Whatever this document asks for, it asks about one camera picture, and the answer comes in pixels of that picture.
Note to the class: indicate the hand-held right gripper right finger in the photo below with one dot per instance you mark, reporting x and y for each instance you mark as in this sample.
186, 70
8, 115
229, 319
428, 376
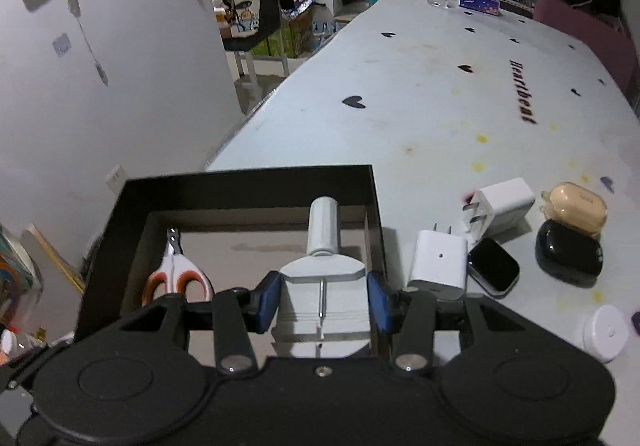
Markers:
378, 302

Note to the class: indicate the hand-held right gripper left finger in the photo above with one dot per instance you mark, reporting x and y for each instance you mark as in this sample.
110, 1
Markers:
267, 302

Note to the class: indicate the small rounded white charger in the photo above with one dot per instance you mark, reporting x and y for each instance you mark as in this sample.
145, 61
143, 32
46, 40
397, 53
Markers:
437, 266

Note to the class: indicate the black box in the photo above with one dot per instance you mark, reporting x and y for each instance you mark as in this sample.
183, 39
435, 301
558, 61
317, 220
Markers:
250, 191

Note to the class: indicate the black earbud case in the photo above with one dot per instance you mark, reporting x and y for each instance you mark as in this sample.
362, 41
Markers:
567, 251

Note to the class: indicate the beige earbud case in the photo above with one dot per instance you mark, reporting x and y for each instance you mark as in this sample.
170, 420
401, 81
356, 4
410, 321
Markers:
575, 208

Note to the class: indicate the large white charger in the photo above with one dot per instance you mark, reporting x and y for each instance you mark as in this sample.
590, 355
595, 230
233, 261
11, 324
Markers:
505, 206

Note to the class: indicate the white round container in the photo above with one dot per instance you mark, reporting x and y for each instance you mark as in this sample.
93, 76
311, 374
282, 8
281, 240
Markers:
607, 331

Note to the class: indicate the purple tissue pack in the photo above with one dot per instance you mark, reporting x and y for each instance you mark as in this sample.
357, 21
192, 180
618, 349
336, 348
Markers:
477, 0

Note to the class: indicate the pink chair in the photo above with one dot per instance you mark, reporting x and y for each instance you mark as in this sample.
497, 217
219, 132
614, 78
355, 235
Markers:
575, 26

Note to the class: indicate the white wall socket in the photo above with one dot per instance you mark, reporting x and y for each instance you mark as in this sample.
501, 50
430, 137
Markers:
117, 178

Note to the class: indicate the small wall sticker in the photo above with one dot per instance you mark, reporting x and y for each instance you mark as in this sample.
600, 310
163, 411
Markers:
62, 45

